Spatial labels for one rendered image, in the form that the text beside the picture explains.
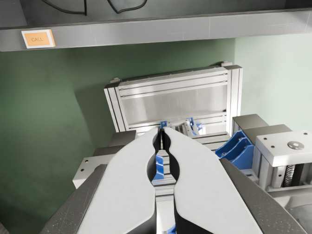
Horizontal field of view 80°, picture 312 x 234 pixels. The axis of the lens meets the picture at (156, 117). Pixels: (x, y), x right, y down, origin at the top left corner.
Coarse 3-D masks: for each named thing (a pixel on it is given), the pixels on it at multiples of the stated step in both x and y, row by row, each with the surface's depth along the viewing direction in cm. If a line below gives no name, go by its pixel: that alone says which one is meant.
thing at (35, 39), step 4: (36, 32) 35; (40, 32) 35; (44, 32) 35; (28, 36) 35; (32, 36) 35; (36, 36) 35; (40, 36) 35; (44, 36) 35; (52, 36) 36; (28, 40) 35; (32, 40) 35; (36, 40) 35; (40, 40) 35; (44, 40) 35; (48, 40) 35; (52, 40) 36; (28, 44) 35; (32, 44) 35; (36, 44) 35; (40, 44) 35; (44, 44) 35; (48, 44) 35
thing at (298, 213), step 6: (306, 204) 45; (288, 210) 46; (294, 210) 45; (300, 210) 44; (306, 210) 44; (294, 216) 44; (300, 216) 44; (306, 216) 43; (300, 222) 43; (306, 222) 42; (306, 228) 42
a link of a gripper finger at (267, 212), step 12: (228, 168) 9; (240, 180) 8; (240, 192) 8; (252, 192) 8; (264, 192) 8; (252, 204) 7; (264, 204) 7; (276, 204) 7; (264, 216) 7; (276, 216) 7; (288, 216) 7; (264, 228) 6; (276, 228) 6; (288, 228) 6; (300, 228) 6
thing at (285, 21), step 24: (48, 24) 35; (72, 24) 35; (96, 24) 35; (120, 24) 35; (144, 24) 35; (168, 24) 35; (192, 24) 35; (216, 24) 35; (240, 24) 35; (264, 24) 35; (288, 24) 35; (0, 48) 37; (24, 48) 37; (48, 48) 37
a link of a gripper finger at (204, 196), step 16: (176, 144) 11; (192, 144) 11; (176, 160) 10; (192, 160) 9; (208, 160) 9; (176, 176) 10; (192, 176) 8; (208, 176) 8; (224, 176) 8; (176, 192) 8; (192, 192) 8; (208, 192) 8; (224, 192) 8; (176, 208) 7; (192, 208) 7; (208, 208) 7; (224, 208) 7; (240, 208) 7; (176, 224) 7; (192, 224) 7; (208, 224) 6; (224, 224) 6; (240, 224) 6; (256, 224) 6
